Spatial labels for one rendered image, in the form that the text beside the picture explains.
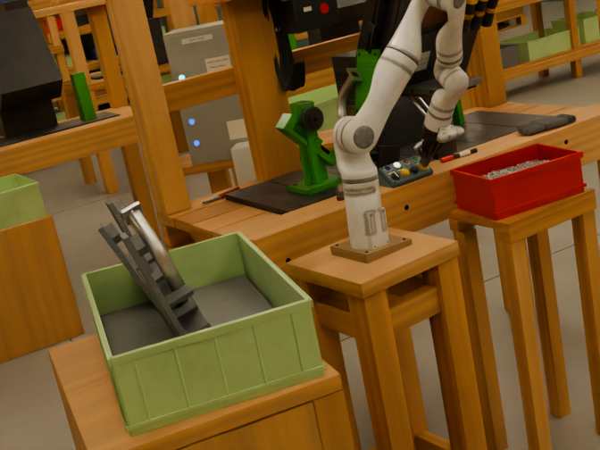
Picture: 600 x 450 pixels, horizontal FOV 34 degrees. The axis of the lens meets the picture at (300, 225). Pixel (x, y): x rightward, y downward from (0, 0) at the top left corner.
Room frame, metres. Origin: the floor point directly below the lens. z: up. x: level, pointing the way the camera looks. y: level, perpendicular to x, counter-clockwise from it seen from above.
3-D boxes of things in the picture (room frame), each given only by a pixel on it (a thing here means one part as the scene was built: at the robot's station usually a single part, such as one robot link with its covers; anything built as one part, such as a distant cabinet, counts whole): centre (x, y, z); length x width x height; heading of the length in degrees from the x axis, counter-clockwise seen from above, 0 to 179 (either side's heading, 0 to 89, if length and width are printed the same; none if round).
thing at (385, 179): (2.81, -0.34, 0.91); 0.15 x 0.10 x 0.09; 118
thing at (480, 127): (3.16, -0.36, 0.89); 1.10 x 0.42 x 0.02; 118
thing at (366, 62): (3.07, -0.33, 1.17); 0.13 x 0.12 x 0.20; 118
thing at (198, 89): (3.49, -0.19, 1.23); 1.30 x 0.05 x 0.09; 118
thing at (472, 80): (3.11, -0.48, 1.11); 0.39 x 0.16 x 0.03; 28
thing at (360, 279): (2.36, -0.16, 0.83); 0.32 x 0.32 x 0.04; 32
